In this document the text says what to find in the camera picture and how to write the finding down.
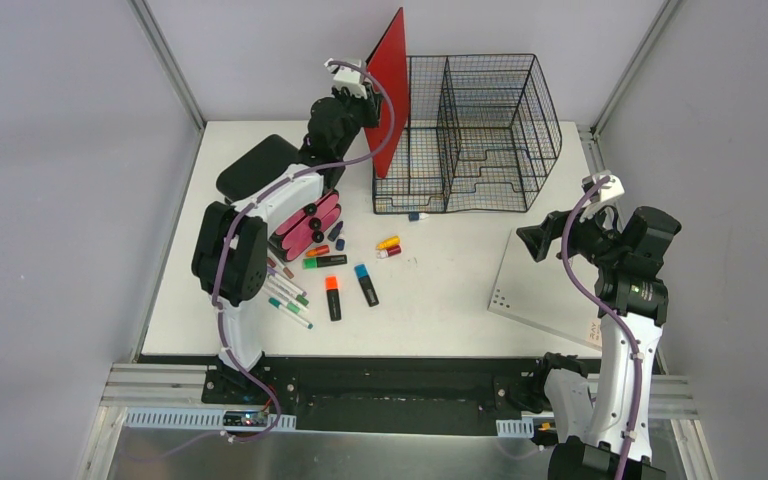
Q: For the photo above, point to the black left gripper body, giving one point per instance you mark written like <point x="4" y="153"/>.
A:
<point x="367" y="106"/>

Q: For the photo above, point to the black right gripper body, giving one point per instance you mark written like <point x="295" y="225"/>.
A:
<point x="589" y="239"/>

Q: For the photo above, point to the red notebook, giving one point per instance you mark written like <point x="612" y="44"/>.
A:
<point x="388" y="64"/>

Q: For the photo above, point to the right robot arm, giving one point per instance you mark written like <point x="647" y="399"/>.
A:
<point x="604" y="434"/>

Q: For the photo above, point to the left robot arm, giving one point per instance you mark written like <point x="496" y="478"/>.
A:
<point x="229" y="261"/>

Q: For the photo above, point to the grey notebook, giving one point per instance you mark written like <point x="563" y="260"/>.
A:
<point x="540" y="295"/>

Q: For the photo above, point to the black pink drawer unit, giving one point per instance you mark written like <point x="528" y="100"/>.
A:
<point x="299" y="213"/>

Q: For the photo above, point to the small blue white cap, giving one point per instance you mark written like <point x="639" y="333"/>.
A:
<point x="417" y="216"/>

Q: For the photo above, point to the small orange marker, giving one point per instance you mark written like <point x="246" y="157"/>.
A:
<point x="318" y="251"/>

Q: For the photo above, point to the green highlighter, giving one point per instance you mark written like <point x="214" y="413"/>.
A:
<point x="324" y="261"/>

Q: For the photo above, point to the red marker cap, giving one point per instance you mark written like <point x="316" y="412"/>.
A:
<point x="389" y="252"/>

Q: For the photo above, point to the blue highlighter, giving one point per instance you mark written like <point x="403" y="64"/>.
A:
<point x="366" y="285"/>

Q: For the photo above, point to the orange highlighter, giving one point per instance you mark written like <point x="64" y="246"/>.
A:
<point x="333" y="298"/>

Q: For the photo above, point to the teal tipped white pen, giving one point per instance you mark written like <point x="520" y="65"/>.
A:
<point x="286" y="310"/>

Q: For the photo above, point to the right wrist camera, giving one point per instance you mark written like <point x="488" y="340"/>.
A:
<point x="607" y="194"/>

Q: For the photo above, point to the black wire mesh organizer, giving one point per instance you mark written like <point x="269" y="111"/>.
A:
<point x="482" y="134"/>

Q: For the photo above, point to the white cable duct right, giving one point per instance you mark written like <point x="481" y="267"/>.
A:
<point x="515" y="428"/>

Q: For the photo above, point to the white cable duct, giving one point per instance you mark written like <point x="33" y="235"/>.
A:
<point x="515" y="428"/>
<point x="208" y="419"/>

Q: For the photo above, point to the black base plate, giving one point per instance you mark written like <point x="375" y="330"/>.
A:
<point x="429" y="396"/>

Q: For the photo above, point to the white cable duct left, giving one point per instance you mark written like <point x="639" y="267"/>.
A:
<point x="208" y="419"/>

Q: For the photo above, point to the aluminium frame rail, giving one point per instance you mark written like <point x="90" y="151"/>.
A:
<point x="154" y="385"/>

